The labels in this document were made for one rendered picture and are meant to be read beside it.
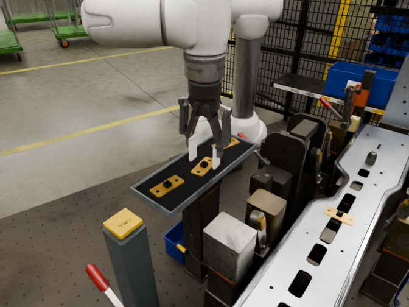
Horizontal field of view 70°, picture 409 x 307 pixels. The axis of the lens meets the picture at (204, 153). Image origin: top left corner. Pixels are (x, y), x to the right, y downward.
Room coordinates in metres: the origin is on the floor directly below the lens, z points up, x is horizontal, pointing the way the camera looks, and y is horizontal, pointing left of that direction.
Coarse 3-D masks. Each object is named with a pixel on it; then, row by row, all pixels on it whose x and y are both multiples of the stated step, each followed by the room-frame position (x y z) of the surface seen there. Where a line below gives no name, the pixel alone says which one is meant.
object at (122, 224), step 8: (120, 216) 0.45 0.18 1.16; (128, 216) 0.45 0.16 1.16; (136, 216) 0.45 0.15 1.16; (104, 224) 0.43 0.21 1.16; (112, 224) 0.42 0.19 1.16; (120, 224) 0.42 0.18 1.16; (128, 224) 0.42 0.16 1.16; (136, 224) 0.43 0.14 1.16; (112, 232) 0.41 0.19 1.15; (120, 232) 0.40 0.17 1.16; (128, 232) 0.41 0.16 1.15
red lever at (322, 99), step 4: (320, 100) 1.12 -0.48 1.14; (324, 100) 1.11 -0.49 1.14; (324, 104) 1.11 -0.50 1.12; (328, 104) 1.10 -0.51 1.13; (328, 108) 1.10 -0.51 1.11; (332, 108) 1.09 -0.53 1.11; (332, 112) 1.09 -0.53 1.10; (336, 112) 1.08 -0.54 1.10; (336, 116) 1.07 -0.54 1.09; (340, 116) 1.07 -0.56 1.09; (340, 120) 1.06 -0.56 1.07
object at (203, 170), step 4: (204, 160) 0.65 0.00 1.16; (212, 160) 0.65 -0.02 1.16; (200, 164) 0.62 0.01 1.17; (204, 164) 0.62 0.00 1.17; (208, 164) 0.63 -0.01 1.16; (196, 168) 0.62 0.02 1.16; (200, 168) 0.62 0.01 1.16; (204, 168) 0.62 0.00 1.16; (208, 168) 0.62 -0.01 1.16; (192, 172) 0.60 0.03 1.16; (196, 172) 0.60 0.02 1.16; (200, 172) 0.60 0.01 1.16; (204, 172) 0.60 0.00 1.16; (200, 176) 0.59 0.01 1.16
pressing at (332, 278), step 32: (352, 160) 0.88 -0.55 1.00; (384, 160) 0.88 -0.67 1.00; (352, 192) 0.70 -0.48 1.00; (384, 192) 0.71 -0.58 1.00; (320, 224) 0.57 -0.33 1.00; (288, 256) 0.46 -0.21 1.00; (352, 256) 0.46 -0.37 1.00; (256, 288) 0.38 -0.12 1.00; (288, 288) 0.38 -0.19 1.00; (320, 288) 0.38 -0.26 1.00
